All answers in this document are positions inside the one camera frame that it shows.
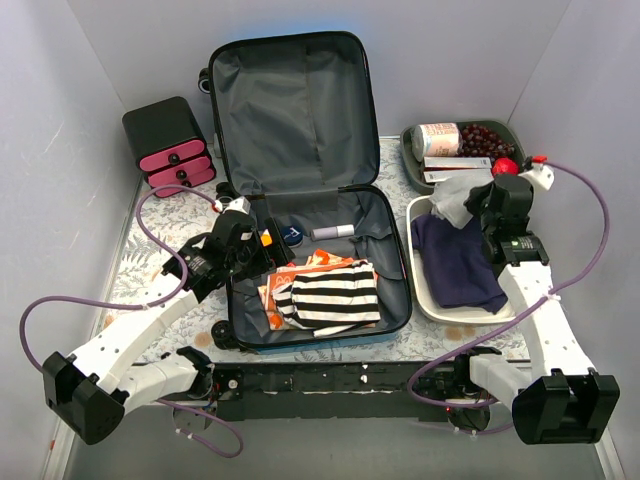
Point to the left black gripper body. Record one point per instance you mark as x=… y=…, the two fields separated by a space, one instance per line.
x=261 y=240

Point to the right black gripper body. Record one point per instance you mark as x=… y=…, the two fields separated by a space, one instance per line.
x=482 y=201

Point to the grey garment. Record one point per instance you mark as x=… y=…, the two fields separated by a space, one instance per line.
x=449 y=196

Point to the dark navy garment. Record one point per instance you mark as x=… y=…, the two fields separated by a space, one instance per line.
x=454 y=264

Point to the black white striped garment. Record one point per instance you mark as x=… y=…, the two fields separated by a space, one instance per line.
x=330 y=300

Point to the blue fish-print kids suitcase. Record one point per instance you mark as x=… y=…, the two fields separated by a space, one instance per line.
x=295 y=120

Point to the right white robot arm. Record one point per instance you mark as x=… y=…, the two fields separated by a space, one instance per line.
x=563 y=399

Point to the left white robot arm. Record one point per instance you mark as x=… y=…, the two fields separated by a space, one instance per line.
x=93 y=388

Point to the orange tube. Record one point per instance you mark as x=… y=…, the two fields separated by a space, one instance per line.
x=266 y=238

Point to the navy round cosmetic jar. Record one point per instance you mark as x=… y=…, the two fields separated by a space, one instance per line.
x=292 y=235

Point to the red apple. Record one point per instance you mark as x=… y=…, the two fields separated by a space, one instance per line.
x=505 y=165

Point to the orange bunny towel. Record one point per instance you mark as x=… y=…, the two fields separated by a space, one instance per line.
x=279 y=278

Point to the dark red grape bunch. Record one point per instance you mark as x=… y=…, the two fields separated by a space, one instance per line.
x=480 y=141

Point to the grey cosmetic tube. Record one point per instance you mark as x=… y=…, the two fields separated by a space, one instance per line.
x=332 y=232

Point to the floral patterned table mat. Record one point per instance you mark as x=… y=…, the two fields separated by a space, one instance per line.
x=177 y=218

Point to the lower white toothpaste box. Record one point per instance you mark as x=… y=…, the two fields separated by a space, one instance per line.
x=438 y=176

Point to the white toothpaste box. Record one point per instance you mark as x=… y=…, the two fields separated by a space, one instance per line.
x=430 y=163
x=438 y=176

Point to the white plastic basin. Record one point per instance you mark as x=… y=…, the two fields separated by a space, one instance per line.
x=473 y=316

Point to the white floral cloth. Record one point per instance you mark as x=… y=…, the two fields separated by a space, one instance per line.
x=320 y=260

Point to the upper white toothpaste box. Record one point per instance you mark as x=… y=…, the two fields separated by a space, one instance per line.
x=430 y=163

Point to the white pink tissue roll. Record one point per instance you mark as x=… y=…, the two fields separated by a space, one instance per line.
x=435 y=140

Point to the dark green plastic tray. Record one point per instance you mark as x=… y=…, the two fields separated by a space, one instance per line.
x=413 y=169

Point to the black pink mini drawer chest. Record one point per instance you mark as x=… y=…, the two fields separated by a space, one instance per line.
x=168 y=146

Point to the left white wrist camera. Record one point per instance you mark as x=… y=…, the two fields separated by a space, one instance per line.
x=225 y=203

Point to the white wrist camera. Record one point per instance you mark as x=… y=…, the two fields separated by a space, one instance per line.
x=536 y=170
x=225 y=203

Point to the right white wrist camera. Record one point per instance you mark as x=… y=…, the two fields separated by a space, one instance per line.
x=536 y=170

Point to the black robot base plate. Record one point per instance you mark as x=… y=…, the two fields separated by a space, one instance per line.
x=248 y=391

